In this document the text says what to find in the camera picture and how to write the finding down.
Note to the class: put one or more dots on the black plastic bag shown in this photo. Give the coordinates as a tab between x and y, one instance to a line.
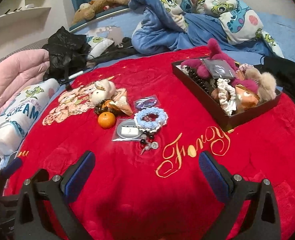
62	47

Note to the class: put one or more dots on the orange triangular packet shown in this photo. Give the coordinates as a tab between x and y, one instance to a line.
123	105

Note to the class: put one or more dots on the black shallow box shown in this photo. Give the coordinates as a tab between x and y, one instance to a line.
227	120

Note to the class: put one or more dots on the cartoon printed duvet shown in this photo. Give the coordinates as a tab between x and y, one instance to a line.
237	22

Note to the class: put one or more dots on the white lace scrunchie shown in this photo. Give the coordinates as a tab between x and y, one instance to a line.
246	68
223	95

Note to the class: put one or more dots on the white tube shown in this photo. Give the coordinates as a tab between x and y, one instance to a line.
75	75

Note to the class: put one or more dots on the blue crochet scrunchie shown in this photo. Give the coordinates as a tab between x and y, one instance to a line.
140	117

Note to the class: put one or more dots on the grey round packaged item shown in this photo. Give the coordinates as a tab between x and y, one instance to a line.
120	132

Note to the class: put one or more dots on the black clothing pile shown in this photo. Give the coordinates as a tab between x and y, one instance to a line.
112	55

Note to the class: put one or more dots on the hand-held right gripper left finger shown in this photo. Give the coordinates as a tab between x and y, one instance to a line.
77	177

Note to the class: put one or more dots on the long printed pillow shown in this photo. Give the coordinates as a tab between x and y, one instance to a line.
20	112

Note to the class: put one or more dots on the bed with blue sheet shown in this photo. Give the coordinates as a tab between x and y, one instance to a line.
275	30

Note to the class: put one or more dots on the purple disc packet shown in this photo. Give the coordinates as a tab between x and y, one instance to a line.
145	103

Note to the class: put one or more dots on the red embroidered blanket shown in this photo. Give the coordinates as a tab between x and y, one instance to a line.
127	180

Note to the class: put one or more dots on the small monster print pillow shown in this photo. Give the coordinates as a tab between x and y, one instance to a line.
97	43

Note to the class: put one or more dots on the pink plush toy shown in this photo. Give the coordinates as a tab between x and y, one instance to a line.
222	55

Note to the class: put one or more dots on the clear packet with dark item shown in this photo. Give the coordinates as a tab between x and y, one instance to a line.
220	68

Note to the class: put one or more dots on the brown plush toy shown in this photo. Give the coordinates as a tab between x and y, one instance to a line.
105	2

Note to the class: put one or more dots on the white plush rabbit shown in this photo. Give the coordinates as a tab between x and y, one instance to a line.
100	96

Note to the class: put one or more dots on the pink quilt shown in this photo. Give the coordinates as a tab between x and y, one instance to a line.
12	80

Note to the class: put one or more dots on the orange foil packet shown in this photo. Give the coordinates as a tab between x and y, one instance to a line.
247	97

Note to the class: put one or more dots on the white wall shelf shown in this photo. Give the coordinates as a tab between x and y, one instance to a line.
17	25

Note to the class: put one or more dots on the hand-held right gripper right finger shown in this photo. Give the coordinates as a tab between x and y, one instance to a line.
213	175

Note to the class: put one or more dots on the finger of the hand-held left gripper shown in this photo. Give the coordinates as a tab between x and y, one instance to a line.
11	166

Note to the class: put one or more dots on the black garment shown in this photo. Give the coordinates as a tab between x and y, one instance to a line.
287	77

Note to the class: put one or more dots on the beige fur pom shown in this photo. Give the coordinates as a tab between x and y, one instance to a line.
265	85

